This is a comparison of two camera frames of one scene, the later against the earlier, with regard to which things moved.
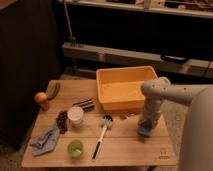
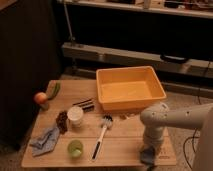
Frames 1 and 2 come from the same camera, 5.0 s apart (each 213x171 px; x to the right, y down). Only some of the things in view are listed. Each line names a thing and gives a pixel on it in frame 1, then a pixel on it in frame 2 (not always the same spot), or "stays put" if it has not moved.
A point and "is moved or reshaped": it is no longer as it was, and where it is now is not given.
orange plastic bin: x=119 y=88 stays put
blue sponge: x=144 y=128 is moved or reshaped
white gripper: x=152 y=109 -> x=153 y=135
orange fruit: x=40 y=97 stays put
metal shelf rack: x=175 y=36 stays put
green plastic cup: x=75 y=148 stays put
